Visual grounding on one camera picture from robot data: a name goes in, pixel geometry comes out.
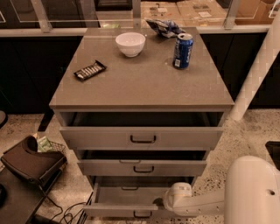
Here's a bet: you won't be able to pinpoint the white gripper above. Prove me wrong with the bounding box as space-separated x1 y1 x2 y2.
163 182 193 211

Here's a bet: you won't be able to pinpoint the grey bottom drawer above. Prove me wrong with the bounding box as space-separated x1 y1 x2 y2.
84 177 193 219

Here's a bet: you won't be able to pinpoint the grey drawer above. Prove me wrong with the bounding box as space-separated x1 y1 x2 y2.
60 112 222 151
84 177 193 219
78 150 207 177

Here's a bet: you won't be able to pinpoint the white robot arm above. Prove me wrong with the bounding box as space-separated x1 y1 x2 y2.
163 13 280 224

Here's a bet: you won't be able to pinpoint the grey top drawer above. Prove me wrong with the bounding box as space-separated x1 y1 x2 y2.
60 112 222 151

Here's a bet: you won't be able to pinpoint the grey drawer cabinet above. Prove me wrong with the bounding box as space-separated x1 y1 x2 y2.
48 26 235 187

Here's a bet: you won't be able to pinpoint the grey middle drawer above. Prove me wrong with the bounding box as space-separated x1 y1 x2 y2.
78 150 207 177

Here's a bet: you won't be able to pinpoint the black mat at right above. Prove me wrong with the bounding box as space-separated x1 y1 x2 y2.
265 141 280 171

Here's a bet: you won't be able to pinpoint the blue soda can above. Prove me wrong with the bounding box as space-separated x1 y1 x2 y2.
172 33 193 69

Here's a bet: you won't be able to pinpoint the black snack bar packet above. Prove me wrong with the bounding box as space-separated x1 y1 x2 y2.
73 60 107 81

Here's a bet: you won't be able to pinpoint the white bowl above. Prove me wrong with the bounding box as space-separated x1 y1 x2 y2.
115 32 146 57

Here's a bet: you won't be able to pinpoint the blue white chip bag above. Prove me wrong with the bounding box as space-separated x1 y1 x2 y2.
146 19 185 38

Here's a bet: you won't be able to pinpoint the glass railing with metal posts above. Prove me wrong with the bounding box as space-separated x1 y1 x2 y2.
0 0 280 33

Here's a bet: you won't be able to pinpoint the cardboard boxes behind glass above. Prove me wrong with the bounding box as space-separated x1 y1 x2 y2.
141 0 280 27

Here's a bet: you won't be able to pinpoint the black floor cable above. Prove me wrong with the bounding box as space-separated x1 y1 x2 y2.
38 186 91 224

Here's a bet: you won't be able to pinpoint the wire basket with green packets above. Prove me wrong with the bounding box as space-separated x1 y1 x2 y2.
33 133 66 154

